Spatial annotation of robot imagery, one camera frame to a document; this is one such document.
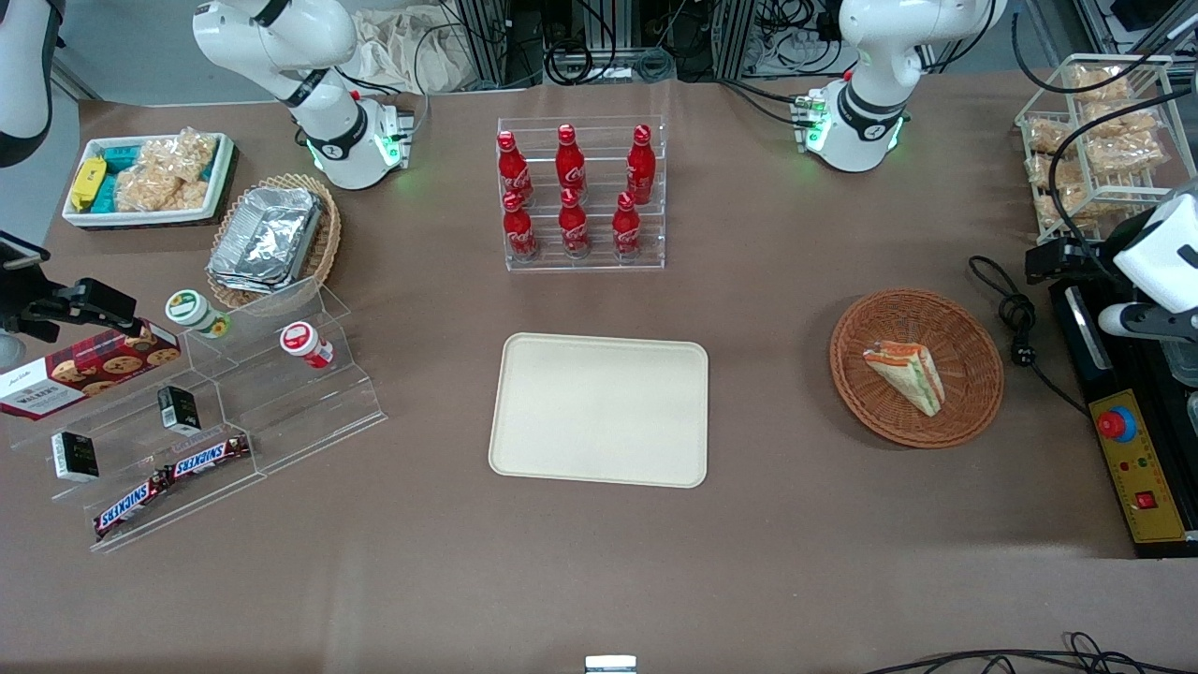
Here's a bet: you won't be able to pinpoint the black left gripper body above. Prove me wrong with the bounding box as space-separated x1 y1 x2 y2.
1076 234 1130 284

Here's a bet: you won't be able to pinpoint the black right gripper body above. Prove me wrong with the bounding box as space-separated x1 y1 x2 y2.
0 279 59 344

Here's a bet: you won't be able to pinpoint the round brown wicker basket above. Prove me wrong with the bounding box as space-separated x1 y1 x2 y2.
829 288 1006 450

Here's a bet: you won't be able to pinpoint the triangular wrapped sandwich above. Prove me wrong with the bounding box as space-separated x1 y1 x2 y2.
862 341 947 418

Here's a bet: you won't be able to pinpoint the oval wicker basket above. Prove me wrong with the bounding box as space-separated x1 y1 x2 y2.
205 173 343 311

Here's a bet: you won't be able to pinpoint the cream rectangular tray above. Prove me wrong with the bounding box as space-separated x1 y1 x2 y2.
488 332 710 490

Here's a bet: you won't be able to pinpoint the clear rice cracker bag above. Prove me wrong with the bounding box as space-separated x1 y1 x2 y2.
1084 110 1168 177
1024 116 1074 157
1030 155 1094 233
115 165 210 212
1067 64 1135 106
139 129 219 181

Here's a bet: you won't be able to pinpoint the red tartan cookie box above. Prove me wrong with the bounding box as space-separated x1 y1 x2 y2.
0 320 183 421

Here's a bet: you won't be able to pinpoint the green lid yogurt cup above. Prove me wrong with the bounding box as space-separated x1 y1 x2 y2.
166 289 232 340

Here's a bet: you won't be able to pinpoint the yellow snack packet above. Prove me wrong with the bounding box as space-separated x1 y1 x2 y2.
70 156 107 212

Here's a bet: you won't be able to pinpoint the small black box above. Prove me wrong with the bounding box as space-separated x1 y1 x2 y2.
51 430 101 484
156 385 201 437

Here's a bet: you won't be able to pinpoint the white rectangular snack bin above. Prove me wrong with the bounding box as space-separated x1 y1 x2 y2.
61 132 237 230

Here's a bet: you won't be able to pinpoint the aluminium foil container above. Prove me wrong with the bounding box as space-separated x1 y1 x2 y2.
207 186 325 294

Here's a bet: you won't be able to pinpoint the Snickers chocolate bar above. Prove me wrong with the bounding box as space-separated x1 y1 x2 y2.
93 472 175 541
166 434 253 481

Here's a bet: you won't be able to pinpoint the red lid yogurt cup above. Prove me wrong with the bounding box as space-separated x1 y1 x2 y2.
280 321 335 370

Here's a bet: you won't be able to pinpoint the clear acrylic stepped shelf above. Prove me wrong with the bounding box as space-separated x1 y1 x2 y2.
9 276 388 554

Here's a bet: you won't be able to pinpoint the black yellow control box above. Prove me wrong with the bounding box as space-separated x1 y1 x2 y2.
1047 275 1198 561

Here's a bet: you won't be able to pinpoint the beige cloth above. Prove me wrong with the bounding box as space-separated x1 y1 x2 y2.
348 7 471 95

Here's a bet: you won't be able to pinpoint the red cola bottle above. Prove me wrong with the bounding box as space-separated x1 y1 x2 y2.
625 124 657 206
558 187 592 259
502 191 540 262
495 130 535 207
555 124 589 199
612 191 644 259

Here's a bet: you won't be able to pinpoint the clear acrylic bottle rack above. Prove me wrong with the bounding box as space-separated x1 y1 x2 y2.
496 116 666 273

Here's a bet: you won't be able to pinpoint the black power cable with plug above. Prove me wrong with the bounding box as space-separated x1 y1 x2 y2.
968 255 1092 418

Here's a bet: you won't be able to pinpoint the white wire rack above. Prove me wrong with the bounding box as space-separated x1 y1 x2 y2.
1015 53 1176 246

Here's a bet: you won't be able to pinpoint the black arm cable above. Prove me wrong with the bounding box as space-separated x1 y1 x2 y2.
1011 11 1198 282

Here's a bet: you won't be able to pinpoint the black base cables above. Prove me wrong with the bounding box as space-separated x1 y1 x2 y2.
716 73 826 129

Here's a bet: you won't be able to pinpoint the black floor cables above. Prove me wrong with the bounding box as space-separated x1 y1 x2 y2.
859 631 1198 674

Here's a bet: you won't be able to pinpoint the coiled black cable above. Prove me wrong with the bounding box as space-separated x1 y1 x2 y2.
544 36 597 87

